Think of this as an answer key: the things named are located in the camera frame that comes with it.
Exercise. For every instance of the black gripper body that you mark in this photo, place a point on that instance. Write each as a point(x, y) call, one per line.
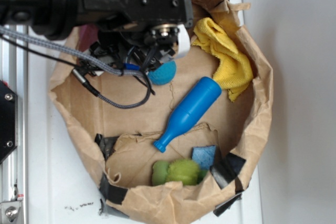
point(151, 23)

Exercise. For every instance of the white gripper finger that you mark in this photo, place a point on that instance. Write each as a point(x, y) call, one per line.
point(183, 42)

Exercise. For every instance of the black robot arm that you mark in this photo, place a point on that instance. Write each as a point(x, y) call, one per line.
point(55, 20)

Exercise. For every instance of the blue rubber ball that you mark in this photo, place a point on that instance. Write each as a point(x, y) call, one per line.
point(164, 74)

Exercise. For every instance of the blue plastic bottle toy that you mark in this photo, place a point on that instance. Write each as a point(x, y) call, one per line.
point(189, 111)

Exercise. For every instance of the yellow microfiber cloth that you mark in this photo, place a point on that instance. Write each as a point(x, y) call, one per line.
point(234, 72)

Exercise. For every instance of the blue sponge piece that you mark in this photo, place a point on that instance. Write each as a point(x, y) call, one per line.
point(204, 156)

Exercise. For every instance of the brown paper bag bin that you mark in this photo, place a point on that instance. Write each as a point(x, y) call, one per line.
point(116, 145)

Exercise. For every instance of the green plush toy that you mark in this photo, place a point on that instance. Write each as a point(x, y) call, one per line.
point(186, 171)

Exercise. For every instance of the aluminum frame rail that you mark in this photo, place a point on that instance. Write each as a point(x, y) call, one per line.
point(14, 206)

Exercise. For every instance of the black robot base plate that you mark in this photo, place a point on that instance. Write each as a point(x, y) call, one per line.
point(9, 121)

